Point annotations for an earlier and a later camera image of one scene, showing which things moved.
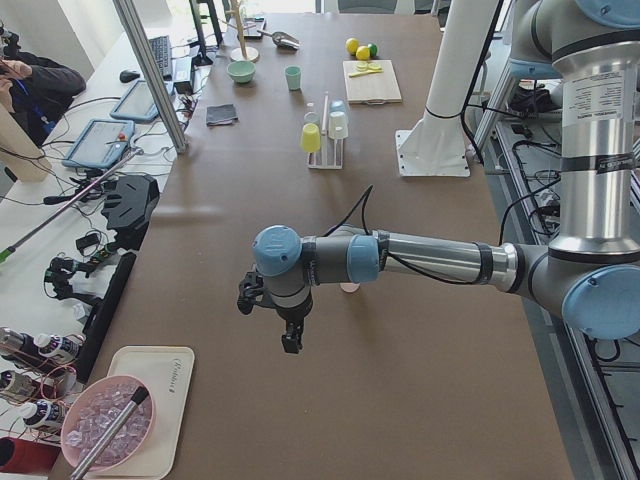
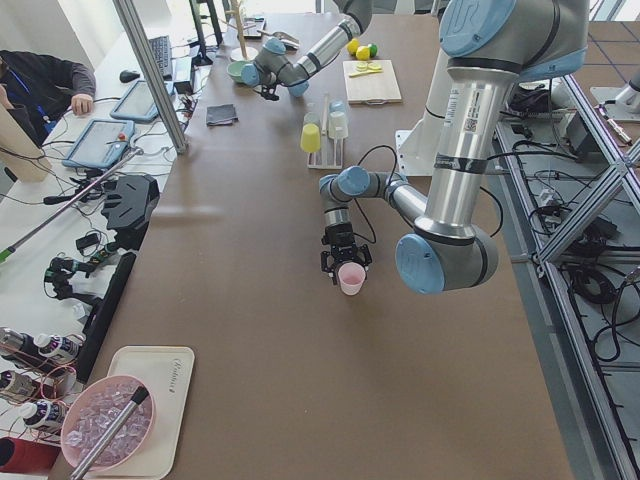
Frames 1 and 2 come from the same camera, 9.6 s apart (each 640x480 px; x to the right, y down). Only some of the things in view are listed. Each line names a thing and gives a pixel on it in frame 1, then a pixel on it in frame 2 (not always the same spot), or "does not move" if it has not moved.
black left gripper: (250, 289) -> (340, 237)
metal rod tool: (139, 395) does not move
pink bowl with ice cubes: (91, 410) does not move
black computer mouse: (128, 75) does not move
